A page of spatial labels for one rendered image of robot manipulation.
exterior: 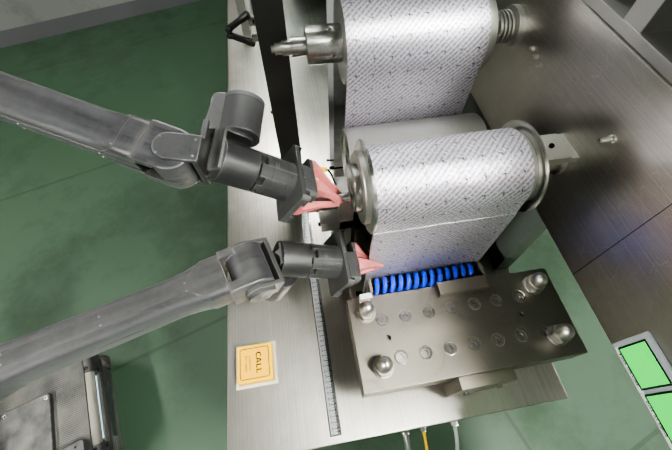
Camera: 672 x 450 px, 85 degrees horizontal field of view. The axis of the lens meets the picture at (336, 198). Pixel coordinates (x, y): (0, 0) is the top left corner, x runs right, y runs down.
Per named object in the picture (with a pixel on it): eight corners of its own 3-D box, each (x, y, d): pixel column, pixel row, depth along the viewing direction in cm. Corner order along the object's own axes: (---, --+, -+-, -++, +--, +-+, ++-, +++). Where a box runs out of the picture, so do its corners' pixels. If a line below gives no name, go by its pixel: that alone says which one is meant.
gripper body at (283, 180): (289, 225, 52) (241, 213, 48) (282, 173, 58) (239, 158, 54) (315, 200, 49) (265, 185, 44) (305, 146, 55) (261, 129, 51)
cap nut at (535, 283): (519, 277, 71) (529, 268, 68) (537, 274, 72) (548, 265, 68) (528, 295, 69) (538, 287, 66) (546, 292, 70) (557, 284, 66)
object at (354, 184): (356, 195, 51) (354, 221, 57) (370, 193, 51) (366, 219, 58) (347, 154, 55) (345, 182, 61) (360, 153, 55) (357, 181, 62)
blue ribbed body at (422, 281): (369, 282, 73) (370, 275, 70) (471, 266, 75) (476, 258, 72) (373, 299, 71) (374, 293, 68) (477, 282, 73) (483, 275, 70)
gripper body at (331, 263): (339, 297, 63) (300, 297, 60) (330, 245, 69) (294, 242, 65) (358, 283, 59) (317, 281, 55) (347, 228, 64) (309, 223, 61)
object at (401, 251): (364, 276, 72) (372, 231, 56) (477, 258, 74) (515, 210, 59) (365, 278, 72) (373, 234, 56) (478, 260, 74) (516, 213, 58)
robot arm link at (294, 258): (279, 264, 54) (275, 233, 57) (264, 286, 58) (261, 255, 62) (321, 267, 57) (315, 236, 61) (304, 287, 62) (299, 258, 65)
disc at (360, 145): (353, 184, 67) (355, 119, 55) (355, 183, 67) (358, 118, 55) (371, 252, 57) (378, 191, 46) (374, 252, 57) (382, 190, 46)
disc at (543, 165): (482, 166, 69) (509, 100, 58) (485, 166, 69) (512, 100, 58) (520, 230, 60) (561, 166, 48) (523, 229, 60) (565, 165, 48)
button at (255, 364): (239, 349, 76) (236, 347, 74) (272, 344, 77) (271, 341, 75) (239, 386, 72) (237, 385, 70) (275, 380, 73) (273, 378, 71)
